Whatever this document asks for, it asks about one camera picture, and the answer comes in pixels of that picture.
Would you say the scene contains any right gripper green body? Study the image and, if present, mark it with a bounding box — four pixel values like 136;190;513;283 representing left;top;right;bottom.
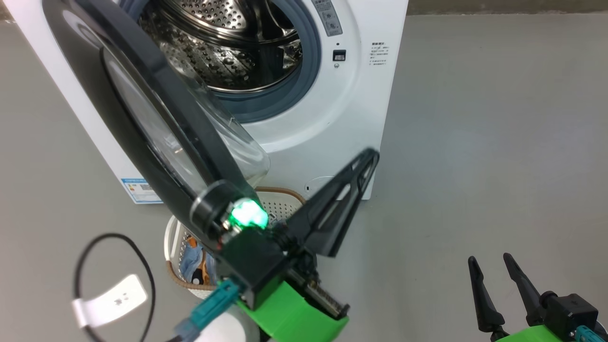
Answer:
489;323;582;342

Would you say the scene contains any small printed text label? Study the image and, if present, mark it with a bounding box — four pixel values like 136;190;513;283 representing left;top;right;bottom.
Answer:
370;42;388;66

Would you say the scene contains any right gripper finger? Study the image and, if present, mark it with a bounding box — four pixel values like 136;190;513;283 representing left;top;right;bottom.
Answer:
503;253;547;326
468;256;505;333

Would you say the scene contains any grey warning sticker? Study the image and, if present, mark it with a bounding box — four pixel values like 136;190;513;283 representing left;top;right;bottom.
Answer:
311;0;343;37

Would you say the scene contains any blue energy label sticker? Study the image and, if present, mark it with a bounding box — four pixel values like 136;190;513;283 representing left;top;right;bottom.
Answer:
120;178;163;205

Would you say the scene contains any thin black cable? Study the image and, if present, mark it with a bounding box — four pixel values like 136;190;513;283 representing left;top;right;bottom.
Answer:
74;233;157;342

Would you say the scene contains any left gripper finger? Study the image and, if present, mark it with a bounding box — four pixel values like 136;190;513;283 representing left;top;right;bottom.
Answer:
285;148;380;240
304;154;380;257

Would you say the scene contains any blue bear print garment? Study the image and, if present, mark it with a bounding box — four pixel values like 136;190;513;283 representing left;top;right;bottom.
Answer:
180;235;215;286

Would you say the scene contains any oval white filter hatch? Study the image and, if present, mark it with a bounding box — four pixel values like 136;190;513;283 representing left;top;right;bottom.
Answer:
304;176;339;196

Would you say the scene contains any cream perforated laundry basket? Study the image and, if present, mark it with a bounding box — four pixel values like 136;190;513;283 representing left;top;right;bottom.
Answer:
164;187;307;301

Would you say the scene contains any white front-load washing machine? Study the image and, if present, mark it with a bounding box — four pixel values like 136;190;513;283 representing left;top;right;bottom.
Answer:
0;0;409;206

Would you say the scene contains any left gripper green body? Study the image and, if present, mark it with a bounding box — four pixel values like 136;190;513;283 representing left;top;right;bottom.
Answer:
236;226;350;342

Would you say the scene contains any teal camera connector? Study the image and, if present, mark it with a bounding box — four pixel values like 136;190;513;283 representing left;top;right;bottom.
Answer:
575;325;608;342
175;279;239;342

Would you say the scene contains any teal left camera connector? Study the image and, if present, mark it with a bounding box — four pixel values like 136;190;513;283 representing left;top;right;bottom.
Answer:
175;279;239;342

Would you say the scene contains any steel washer drum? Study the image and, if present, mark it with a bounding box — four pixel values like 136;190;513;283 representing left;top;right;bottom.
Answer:
138;0;304;93

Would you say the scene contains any teal right camera connector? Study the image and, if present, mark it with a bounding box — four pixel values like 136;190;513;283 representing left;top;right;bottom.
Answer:
575;325;608;342

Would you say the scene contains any white cable tag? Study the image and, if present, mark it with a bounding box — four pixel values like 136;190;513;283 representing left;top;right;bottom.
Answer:
71;274;148;329

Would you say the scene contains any round black glass washer door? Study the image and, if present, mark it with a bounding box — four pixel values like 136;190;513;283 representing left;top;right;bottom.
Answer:
42;0;271;238

